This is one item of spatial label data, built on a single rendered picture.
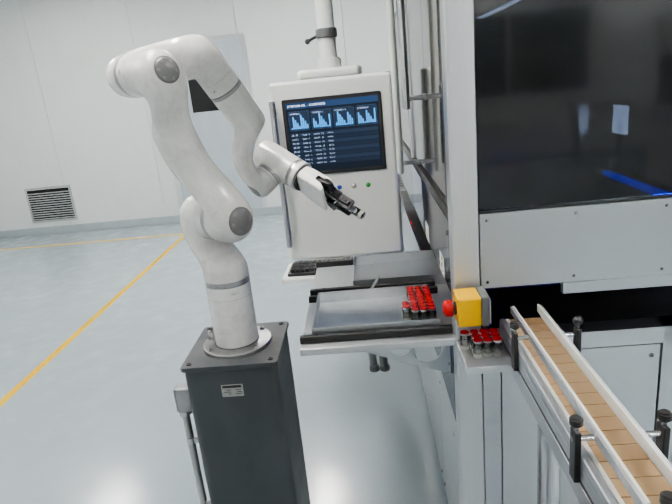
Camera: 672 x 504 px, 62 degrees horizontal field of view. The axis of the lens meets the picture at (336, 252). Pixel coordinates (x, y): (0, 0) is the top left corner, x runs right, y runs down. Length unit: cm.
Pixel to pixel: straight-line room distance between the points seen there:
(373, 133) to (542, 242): 108
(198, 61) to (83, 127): 625
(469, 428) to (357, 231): 109
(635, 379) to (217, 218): 113
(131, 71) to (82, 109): 629
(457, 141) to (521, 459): 88
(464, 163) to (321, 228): 117
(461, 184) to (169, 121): 68
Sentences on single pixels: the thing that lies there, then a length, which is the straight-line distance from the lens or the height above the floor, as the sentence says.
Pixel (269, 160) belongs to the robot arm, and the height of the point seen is 134.
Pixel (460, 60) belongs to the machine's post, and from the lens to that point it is 131.
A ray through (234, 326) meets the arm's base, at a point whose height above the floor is 94.
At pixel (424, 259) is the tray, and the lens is 206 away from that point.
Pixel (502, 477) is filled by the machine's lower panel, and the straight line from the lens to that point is 171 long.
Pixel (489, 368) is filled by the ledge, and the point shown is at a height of 87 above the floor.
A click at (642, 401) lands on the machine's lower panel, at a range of 169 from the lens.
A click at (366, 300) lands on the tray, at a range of 173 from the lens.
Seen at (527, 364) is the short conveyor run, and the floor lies 93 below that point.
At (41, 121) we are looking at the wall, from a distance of 787.
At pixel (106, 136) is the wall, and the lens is 753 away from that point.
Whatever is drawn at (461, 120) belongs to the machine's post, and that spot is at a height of 142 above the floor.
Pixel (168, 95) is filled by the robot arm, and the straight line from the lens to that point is 131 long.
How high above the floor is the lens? 153
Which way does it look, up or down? 17 degrees down
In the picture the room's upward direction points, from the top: 6 degrees counter-clockwise
